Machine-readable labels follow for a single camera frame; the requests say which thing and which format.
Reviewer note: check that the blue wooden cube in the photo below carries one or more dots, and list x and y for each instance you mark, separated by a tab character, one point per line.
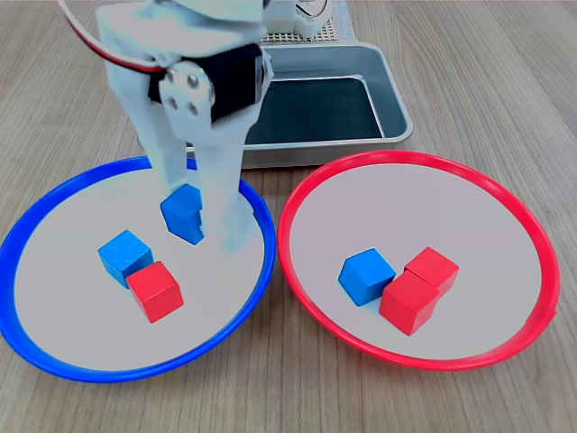
180	216
365	275
121	255

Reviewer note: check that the red wooden cube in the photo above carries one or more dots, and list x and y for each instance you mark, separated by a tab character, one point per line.
408	306
433	266
155	291

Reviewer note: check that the black mat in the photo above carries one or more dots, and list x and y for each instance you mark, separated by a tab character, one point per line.
315	113

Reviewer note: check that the steel tray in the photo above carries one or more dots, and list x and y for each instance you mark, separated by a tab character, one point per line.
338	155

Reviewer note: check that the blue rimmed white plate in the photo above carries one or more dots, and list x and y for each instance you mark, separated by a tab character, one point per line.
67	315

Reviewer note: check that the red rimmed white plate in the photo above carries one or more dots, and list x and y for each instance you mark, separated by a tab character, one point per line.
473	225

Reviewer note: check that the pale perforated base plate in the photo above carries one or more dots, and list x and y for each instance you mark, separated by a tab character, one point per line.
331	31

